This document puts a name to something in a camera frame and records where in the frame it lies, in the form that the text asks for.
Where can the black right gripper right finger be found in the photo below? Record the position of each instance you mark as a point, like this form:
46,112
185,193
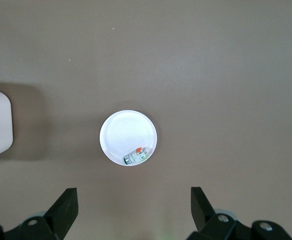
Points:
203,212

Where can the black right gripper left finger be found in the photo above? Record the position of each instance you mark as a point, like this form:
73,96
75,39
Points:
61,212

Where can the pink round plate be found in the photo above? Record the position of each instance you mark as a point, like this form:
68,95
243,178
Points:
125,132

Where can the brown table cover sheet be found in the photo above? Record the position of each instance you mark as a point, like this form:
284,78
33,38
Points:
210,75

